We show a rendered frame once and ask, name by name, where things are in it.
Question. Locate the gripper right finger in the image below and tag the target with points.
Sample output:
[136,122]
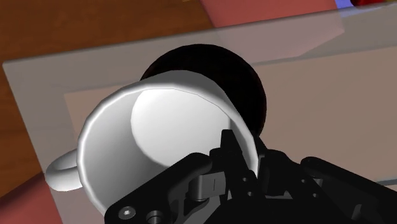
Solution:
[328,183]

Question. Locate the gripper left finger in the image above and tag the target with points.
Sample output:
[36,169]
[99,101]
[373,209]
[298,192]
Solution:
[161,189]

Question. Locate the white mug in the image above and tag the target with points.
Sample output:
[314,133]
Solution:
[170,124]

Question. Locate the black round bowl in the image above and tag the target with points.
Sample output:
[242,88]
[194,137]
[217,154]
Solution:
[217,62]

